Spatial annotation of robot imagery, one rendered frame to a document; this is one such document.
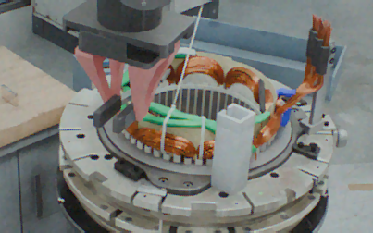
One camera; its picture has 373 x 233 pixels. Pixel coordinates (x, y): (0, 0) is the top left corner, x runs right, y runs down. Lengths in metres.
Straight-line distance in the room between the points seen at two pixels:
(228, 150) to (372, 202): 0.63
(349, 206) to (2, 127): 0.64
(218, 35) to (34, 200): 0.41
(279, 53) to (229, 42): 0.08
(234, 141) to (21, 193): 0.37
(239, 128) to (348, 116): 2.43
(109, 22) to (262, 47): 0.61
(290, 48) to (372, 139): 1.85
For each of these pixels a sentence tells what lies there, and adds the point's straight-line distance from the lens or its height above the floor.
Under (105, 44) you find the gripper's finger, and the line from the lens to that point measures 0.69.
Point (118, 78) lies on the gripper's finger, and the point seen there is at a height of 1.23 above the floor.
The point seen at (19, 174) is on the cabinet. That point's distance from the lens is 1.05.
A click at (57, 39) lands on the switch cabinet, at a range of 3.55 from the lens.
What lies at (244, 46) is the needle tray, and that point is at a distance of 1.28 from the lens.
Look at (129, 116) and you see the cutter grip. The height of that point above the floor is 1.21.
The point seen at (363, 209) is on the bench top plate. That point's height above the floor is 0.78.
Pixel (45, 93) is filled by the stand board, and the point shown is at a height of 1.06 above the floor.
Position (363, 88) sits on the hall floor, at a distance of 3.43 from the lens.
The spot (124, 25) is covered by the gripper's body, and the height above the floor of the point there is 1.30.
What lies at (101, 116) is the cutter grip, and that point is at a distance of 0.72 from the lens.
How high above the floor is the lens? 1.59
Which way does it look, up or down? 31 degrees down
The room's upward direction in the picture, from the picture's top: 4 degrees clockwise
